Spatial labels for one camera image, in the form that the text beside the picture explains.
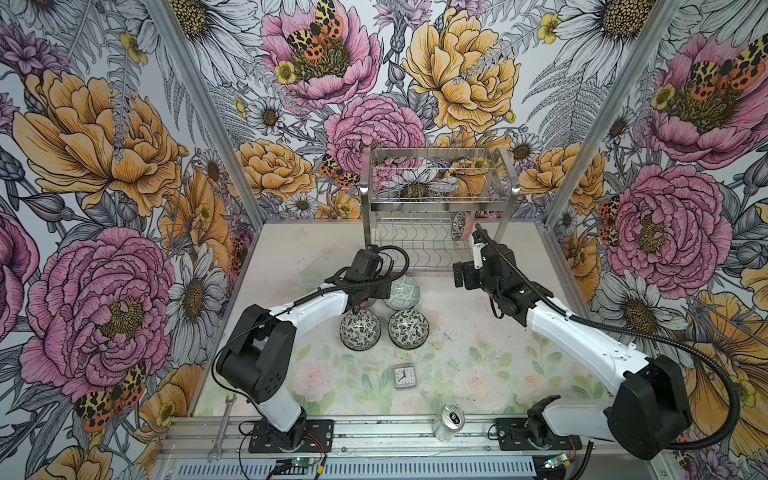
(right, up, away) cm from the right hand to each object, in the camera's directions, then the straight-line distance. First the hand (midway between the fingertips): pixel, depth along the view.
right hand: (470, 270), depth 84 cm
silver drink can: (-9, -30, -20) cm, 37 cm away
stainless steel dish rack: (-16, +25, +24) cm, 38 cm away
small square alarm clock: (-18, -28, -2) cm, 34 cm away
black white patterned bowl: (-17, -18, +5) cm, 25 cm away
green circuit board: (-43, -44, -13) cm, 62 cm away
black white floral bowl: (+3, +16, +31) cm, 35 cm away
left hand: (-26, -6, +8) cm, 28 cm away
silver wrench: (-64, -42, -13) cm, 77 cm away
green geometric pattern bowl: (-18, -8, +14) cm, 24 cm away
